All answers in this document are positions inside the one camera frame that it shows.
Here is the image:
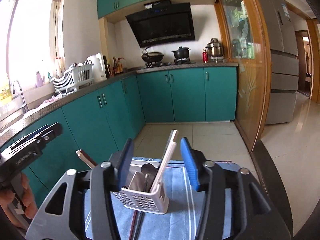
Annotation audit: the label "maroon chopstick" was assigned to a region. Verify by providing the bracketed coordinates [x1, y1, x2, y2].
[129, 210, 139, 240]

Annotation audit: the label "black wok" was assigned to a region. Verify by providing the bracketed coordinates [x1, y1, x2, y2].
[142, 46, 164, 64]

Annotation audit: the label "chrome sink faucet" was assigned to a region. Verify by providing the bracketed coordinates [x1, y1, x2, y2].
[12, 80, 29, 113]

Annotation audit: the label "red canister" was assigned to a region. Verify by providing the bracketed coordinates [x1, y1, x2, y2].
[202, 49, 208, 63]

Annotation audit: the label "white plastic utensil basket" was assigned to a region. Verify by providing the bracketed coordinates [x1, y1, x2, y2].
[113, 158, 169, 215]

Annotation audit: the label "silver refrigerator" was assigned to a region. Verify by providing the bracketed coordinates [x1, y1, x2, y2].
[259, 0, 299, 125]

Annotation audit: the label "teal lower kitchen cabinets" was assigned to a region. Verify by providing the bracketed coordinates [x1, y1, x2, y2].
[0, 65, 238, 208]

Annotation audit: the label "pink bottle on sill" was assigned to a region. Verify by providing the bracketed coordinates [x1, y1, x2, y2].
[36, 72, 43, 88]

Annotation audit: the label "black chopstick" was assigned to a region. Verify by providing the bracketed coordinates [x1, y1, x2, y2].
[133, 211, 145, 240]

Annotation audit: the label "blue striped table cloth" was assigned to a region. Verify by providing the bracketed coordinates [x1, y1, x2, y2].
[84, 161, 232, 239]

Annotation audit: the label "wooden glass sliding door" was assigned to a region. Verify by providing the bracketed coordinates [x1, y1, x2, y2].
[215, 0, 272, 152]

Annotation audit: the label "black range hood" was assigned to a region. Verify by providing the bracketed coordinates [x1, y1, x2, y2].
[126, 2, 195, 48]

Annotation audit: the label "gas stove top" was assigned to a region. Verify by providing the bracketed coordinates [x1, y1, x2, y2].
[145, 59, 195, 68]

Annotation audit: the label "white dish drying rack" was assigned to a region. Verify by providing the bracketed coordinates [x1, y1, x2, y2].
[52, 61, 93, 95]

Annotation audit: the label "dark sauce bottle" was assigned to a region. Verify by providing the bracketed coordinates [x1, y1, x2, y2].
[113, 56, 119, 75]

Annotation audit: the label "light wooden chopstick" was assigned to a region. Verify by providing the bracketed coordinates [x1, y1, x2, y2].
[127, 171, 140, 190]

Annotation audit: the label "black cooking pot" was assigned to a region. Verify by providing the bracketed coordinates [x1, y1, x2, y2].
[172, 46, 190, 60]

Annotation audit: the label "white kettle appliance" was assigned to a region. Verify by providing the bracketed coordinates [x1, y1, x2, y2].
[87, 53, 107, 83]

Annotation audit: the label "white chopstick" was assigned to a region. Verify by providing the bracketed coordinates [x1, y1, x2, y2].
[149, 129, 178, 193]

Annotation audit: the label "person's left hand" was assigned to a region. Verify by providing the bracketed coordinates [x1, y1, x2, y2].
[1, 173, 37, 230]

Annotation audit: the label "gold metal spoon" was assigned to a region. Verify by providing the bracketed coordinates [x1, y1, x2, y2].
[141, 163, 158, 192]

